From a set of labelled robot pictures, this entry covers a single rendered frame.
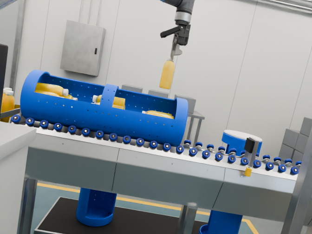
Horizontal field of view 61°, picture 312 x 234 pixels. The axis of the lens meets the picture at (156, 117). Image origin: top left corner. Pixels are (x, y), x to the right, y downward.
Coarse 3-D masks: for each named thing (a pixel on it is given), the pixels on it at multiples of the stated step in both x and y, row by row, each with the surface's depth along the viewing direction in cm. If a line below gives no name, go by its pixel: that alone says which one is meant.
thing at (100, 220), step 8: (80, 192) 202; (88, 192) 195; (96, 192) 223; (104, 192) 223; (80, 200) 201; (88, 200) 196; (96, 200) 224; (104, 200) 224; (112, 200) 218; (80, 208) 200; (88, 208) 220; (96, 208) 223; (104, 208) 224; (112, 208) 216; (80, 216) 200; (88, 216) 209; (96, 216) 211; (104, 216) 213; (112, 216) 212; (88, 224) 198; (96, 224) 199; (104, 224) 202
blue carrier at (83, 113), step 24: (48, 72) 152; (24, 96) 137; (48, 96) 137; (72, 96) 165; (120, 96) 164; (144, 96) 161; (48, 120) 144; (72, 120) 142; (96, 120) 141; (120, 120) 141; (144, 120) 141; (168, 120) 141
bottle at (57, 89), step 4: (40, 84) 148; (44, 84) 148; (48, 84) 149; (52, 84) 150; (36, 88) 147; (40, 88) 147; (44, 88) 147; (48, 88) 147; (52, 88) 148; (56, 88) 148; (60, 88) 149; (56, 92) 148; (60, 92) 149; (60, 96) 151
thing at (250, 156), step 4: (248, 140) 160; (252, 140) 156; (256, 140) 156; (248, 144) 159; (252, 144) 155; (256, 144) 155; (244, 148) 164; (248, 148) 158; (252, 148) 156; (256, 148) 155; (248, 152) 161; (252, 152) 156; (244, 156) 165; (248, 156) 159; (252, 156) 156; (248, 160) 159; (252, 160) 156; (248, 164) 157; (252, 164) 157
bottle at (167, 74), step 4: (168, 60) 151; (172, 60) 151; (164, 64) 150; (168, 64) 149; (172, 64) 149; (164, 68) 149; (168, 68) 148; (172, 68) 149; (164, 72) 149; (168, 72) 148; (172, 72) 150; (164, 76) 149; (168, 76) 148; (172, 76) 150; (160, 80) 151; (164, 80) 149; (168, 80) 149; (160, 84) 150; (164, 84) 148; (168, 84) 149; (164, 88) 154; (168, 88) 149
